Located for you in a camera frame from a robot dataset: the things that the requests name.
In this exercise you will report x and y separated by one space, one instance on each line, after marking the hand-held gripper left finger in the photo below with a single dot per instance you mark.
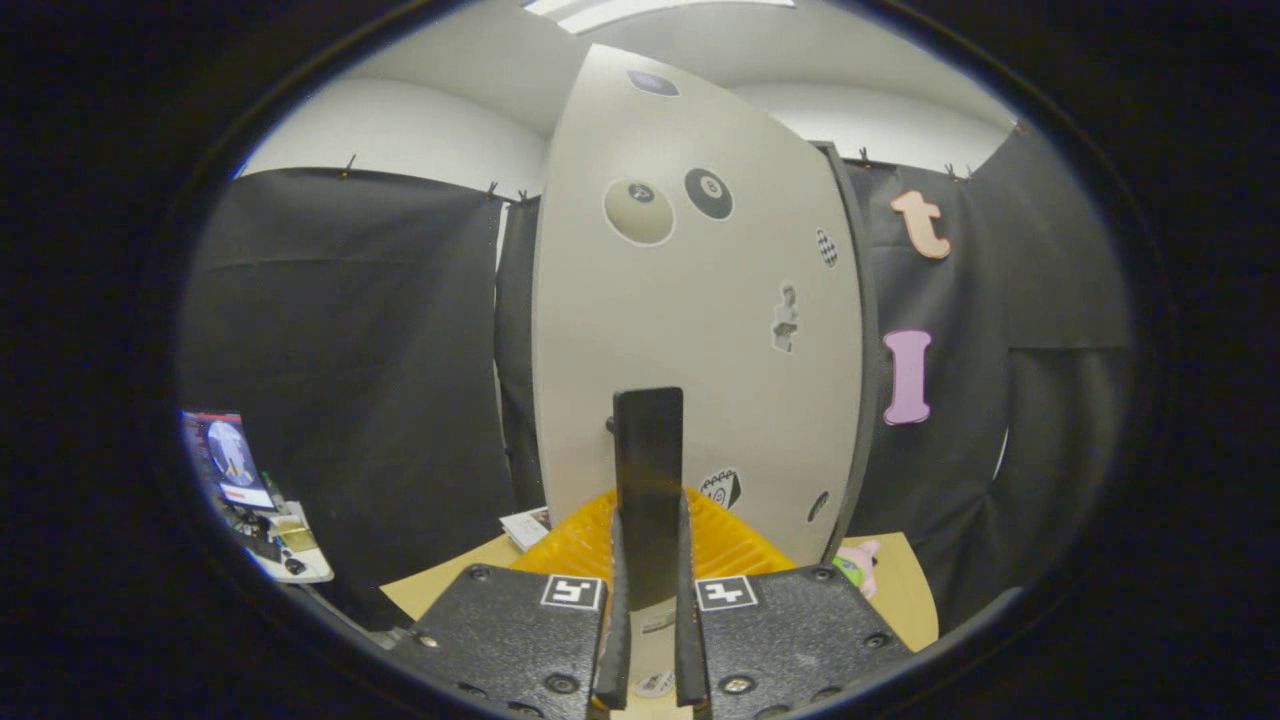
520 630

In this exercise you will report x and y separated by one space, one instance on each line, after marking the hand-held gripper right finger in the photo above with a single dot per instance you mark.
790 630

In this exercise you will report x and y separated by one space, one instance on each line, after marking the grey shoe cabinet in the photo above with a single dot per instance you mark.
870 350

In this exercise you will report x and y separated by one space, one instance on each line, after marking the white shoe cabinet door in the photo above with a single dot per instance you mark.
620 330

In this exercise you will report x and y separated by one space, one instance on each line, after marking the pink and green plush toy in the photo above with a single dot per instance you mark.
858 565

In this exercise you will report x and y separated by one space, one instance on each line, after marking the white book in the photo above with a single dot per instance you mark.
525 528

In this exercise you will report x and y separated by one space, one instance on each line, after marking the black backdrop cloth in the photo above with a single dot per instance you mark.
350 350

